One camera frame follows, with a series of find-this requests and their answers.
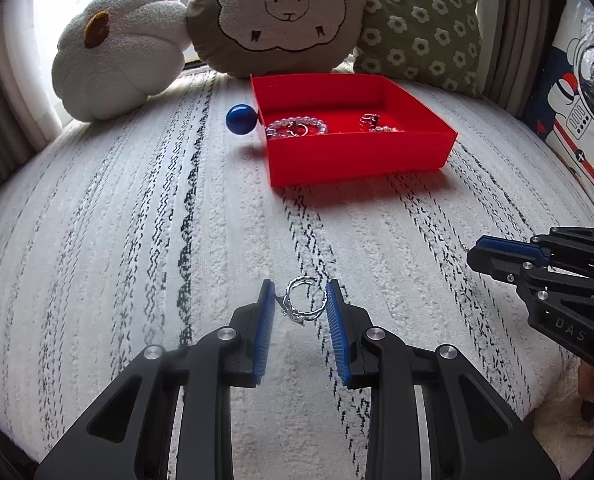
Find blue ball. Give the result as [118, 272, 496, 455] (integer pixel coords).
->
[225, 104, 259, 137]

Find beige curtain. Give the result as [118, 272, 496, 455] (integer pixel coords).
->
[477, 0, 570, 116]
[0, 0, 62, 186]

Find green flower pillow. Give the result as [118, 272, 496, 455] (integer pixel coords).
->
[349, 0, 483, 98]

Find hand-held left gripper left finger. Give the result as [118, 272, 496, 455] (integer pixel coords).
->
[34, 280, 277, 480]

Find round sheep pillow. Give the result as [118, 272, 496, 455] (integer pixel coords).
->
[186, 0, 367, 79]

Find white pumpkin pillow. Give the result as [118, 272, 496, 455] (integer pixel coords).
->
[52, 0, 190, 122]

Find pale blue star bead bracelet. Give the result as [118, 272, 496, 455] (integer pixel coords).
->
[266, 116, 330, 140]

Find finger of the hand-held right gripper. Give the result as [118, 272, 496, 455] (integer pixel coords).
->
[467, 252, 594, 361]
[474, 227, 594, 281]

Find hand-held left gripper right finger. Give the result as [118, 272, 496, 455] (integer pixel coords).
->
[325, 280, 562, 480]

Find astronaut print pillow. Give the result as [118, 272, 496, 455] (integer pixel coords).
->
[522, 0, 594, 221]

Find red box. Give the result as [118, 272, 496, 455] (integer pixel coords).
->
[250, 74, 459, 188]

